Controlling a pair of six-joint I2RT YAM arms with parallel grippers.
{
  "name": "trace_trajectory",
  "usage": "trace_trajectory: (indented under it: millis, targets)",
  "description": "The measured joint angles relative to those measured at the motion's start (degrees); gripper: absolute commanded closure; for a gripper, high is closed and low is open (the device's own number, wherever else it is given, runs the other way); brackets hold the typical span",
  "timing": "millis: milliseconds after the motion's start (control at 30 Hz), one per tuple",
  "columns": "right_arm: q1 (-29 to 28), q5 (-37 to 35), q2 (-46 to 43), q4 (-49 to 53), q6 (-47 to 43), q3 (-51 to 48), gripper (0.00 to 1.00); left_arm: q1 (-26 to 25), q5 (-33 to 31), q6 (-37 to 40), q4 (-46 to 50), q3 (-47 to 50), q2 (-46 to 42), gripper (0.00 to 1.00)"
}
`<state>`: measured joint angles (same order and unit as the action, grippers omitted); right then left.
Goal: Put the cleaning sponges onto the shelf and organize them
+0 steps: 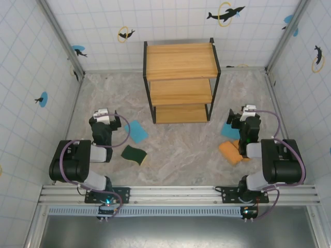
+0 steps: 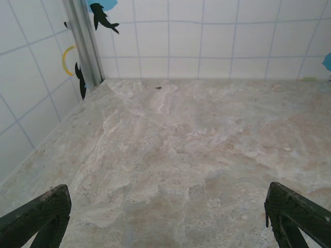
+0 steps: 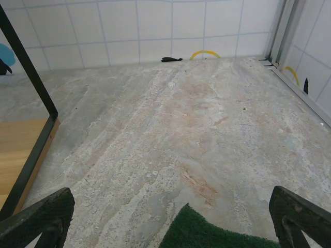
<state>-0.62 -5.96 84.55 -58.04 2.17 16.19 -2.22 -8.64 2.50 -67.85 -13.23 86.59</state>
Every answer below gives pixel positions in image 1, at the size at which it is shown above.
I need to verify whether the blue sponge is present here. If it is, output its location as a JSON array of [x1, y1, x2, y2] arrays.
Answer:
[[220, 123, 241, 139], [124, 120, 149, 144]]

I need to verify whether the orange thick sponge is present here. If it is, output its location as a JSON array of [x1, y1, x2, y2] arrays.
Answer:
[[218, 141, 243, 165], [232, 139, 252, 163]]

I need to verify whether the green yellow scouring sponge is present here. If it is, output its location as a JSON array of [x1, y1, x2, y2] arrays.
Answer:
[[121, 144, 148, 166]]

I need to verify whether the blue circle dolphin sticker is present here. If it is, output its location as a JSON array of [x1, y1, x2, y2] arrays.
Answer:
[[34, 91, 49, 107]]

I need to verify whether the blue oval dolphin sticker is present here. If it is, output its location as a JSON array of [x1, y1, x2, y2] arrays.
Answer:
[[71, 45, 88, 58]]

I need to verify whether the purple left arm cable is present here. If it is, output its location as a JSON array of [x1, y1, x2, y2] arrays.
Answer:
[[59, 112, 131, 216]]

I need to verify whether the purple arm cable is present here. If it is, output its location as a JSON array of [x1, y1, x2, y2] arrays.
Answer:
[[59, 112, 131, 216], [252, 110, 307, 221]]

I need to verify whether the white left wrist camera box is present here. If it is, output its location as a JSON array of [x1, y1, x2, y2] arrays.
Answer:
[[93, 107, 116, 124]]

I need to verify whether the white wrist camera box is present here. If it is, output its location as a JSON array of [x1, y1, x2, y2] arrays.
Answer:
[[93, 107, 116, 124], [239, 104, 260, 122]]

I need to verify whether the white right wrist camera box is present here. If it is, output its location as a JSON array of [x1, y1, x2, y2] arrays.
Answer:
[[239, 104, 260, 122]]

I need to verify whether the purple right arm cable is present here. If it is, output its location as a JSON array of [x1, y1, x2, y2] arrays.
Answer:
[[252, 110, 307, 221]]

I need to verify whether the aluminium side rail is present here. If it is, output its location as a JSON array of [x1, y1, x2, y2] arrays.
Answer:
[[265, 68, 289, 142], [53, 74, 85, 185]]

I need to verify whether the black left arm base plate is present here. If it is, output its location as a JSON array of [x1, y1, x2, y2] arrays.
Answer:
[[84, 186, 131, 205]]

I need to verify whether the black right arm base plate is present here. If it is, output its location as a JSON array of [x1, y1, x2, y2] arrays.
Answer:
[[215, 185, 269, 205]]

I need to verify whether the wooden three-tier shelf black frame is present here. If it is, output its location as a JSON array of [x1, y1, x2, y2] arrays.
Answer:
[[143, 37, 221, 125]]

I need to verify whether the aluminium corner post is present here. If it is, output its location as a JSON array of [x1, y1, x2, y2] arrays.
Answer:
[[265, 0, 311, 73], [38, 0, 86, 78]]

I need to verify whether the small dolphin ring sticker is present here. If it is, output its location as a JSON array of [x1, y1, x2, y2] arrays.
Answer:
[[117, 25, 136, 43]]

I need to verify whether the aluminium mounting rail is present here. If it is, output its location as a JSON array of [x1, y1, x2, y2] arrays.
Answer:
[[38, 183, 321, 207]]

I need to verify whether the white slotted cable duct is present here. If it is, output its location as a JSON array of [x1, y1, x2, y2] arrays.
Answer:
[[48, 206, 245, 217]]

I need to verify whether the large dolphin ring sticker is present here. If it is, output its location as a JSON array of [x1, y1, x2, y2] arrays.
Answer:
[[206, 2, 246, 28]]

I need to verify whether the upright dolphin ring sticker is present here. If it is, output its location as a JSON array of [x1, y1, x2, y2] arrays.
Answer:
[[311, 45, 326, 73]]

